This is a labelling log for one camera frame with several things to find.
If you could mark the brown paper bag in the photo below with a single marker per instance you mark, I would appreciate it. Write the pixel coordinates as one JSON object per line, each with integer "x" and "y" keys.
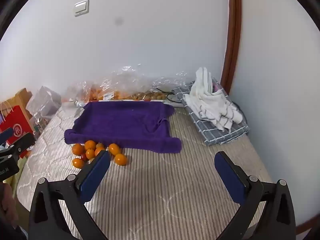
{"x": 21, "y": 96}

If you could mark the striped beige mattress pad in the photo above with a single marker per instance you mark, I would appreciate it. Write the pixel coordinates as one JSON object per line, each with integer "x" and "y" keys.
{"x": 162, "y": 180}

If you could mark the brown wooden door frame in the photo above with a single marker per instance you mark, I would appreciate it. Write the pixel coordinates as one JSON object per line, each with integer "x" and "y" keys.
{"x": 233, "y": 30}

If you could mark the white striped towel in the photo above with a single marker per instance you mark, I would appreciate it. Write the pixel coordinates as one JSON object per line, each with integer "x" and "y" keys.
{"x": 212, "y": 100}

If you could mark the person's left hand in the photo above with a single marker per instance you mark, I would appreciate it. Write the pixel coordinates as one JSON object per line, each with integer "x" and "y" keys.
{"x": 7, "y": 202}

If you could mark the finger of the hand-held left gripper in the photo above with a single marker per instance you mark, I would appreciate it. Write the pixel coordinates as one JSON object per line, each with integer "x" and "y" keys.
{"x": 23, "y": 142}
{"x": 6, "y": 134}

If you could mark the white light switch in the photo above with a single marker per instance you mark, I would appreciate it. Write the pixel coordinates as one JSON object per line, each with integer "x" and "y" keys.
{"x": 81, "y": 7}

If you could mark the red cherry tomato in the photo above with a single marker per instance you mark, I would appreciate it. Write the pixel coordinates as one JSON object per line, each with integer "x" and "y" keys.
{"x": 84, "y": 157}

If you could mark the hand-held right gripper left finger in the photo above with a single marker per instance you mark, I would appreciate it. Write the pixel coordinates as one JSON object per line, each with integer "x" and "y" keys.
{"x": 96, "y": 177}

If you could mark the purple towel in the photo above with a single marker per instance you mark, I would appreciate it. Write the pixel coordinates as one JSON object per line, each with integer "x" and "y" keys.
{"x": 125, "y": 122}

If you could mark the red paper bag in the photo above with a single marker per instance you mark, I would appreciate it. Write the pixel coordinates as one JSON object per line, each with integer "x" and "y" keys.
{"x": 15, "y": 126}

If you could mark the grey checked cloth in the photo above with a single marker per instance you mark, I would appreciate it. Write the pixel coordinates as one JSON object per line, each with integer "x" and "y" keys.
{"x": 220, "y": 137}

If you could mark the translucent plastic bag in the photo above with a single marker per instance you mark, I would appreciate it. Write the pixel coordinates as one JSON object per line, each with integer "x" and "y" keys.
{"x": 45, "y": 100}

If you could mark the clear plastic bag of mandarins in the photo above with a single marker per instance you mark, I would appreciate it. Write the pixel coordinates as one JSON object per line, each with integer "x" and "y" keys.
{"x": 100, "y": 92}

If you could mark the yellow-green mandarin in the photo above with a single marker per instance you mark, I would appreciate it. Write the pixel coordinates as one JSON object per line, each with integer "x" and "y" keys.
{"x": 100, "y": 145}

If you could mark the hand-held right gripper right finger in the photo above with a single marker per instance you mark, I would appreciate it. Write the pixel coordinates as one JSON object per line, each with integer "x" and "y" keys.
{"x": 230, "y": 180}

